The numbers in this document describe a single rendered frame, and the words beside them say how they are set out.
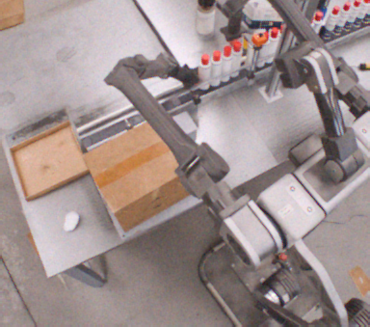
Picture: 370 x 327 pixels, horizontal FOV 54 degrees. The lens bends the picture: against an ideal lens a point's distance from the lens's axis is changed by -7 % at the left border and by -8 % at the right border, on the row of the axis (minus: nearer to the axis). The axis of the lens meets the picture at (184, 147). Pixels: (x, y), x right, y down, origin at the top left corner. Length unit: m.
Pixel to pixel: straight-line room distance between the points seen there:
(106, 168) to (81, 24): 1.04
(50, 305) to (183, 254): 0.86
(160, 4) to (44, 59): 0.67
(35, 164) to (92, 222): 0.38
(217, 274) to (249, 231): 1.26
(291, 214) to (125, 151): 0.69
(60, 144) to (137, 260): 0.95
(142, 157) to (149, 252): 1.13
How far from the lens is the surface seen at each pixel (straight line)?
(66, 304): 2.43
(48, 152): 1.75
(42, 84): 1.96
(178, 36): 1.95
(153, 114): 0.98
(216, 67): 1.64
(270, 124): 1.75
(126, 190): 1.29
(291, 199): 0.86
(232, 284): 2.10
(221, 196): 0.89
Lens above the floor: 2.32
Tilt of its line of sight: 64 degrees down
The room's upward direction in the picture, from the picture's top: straight up
